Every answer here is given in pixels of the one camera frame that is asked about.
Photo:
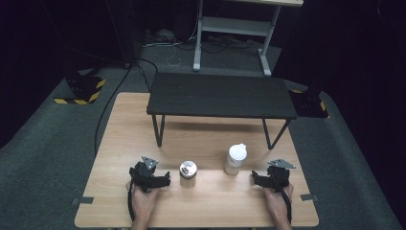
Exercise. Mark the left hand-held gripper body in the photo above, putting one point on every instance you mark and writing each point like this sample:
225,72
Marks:
143,175

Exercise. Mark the person's left hand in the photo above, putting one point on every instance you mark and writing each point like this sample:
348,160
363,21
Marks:
144,201

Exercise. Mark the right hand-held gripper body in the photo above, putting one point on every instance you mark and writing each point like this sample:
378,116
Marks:
279,175

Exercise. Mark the person's right hand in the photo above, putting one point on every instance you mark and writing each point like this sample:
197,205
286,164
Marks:
277,201

